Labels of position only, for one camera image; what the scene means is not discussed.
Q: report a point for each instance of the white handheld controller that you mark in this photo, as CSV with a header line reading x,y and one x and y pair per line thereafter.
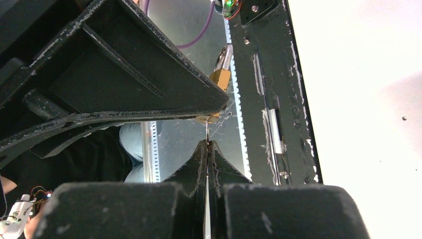
x,y
14,223

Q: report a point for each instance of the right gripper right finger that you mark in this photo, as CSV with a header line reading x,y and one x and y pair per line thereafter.
x,y
241,209

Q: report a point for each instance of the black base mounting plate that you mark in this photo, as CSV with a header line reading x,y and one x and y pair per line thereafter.
x,y
278,130

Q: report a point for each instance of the brass padlock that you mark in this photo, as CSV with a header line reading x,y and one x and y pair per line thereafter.
x,y
220,76

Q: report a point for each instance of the white slotted cable duct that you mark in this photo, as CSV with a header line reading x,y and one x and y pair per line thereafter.
x,y
233,137

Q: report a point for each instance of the small key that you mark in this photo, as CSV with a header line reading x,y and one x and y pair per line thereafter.
x,y
207,122

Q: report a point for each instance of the seated person in black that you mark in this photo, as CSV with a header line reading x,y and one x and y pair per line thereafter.
x,y
114,154

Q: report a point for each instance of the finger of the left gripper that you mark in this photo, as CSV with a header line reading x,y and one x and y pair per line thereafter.
x,y
97,56
13,146

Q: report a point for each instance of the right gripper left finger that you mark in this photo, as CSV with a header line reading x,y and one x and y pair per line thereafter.
x,y
172,209

